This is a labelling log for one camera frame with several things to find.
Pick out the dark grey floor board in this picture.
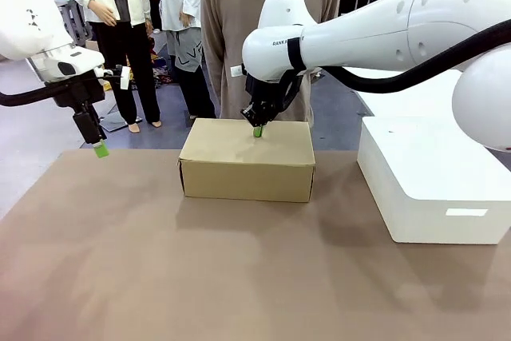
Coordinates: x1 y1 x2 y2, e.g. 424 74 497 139
97 103 143 133

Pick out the mannequin in grey shorts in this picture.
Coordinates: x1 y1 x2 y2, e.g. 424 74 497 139
157 0 219 121

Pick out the pile of colourful clothes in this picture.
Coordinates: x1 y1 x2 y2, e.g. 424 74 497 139
99 35 176 91

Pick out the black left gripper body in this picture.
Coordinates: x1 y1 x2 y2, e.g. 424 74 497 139
53 75 107 109

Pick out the black left arm hose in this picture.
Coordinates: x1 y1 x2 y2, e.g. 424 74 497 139
0 78 79 108

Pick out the mannequin in cream jacket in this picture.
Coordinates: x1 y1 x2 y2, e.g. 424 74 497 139
59 0 163 134

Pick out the person in beige sweater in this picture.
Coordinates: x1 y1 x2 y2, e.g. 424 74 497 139
200 0 343 127

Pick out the brown cardboard shoe box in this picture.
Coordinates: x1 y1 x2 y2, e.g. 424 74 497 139
178 117 317 204

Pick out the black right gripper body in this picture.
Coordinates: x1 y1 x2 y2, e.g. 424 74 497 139
244 72 287 115

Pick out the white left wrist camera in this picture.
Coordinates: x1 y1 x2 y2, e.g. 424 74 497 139
93 64 132 91

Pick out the white plastic bin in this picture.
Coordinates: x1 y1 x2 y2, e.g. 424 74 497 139
356 115 511 245

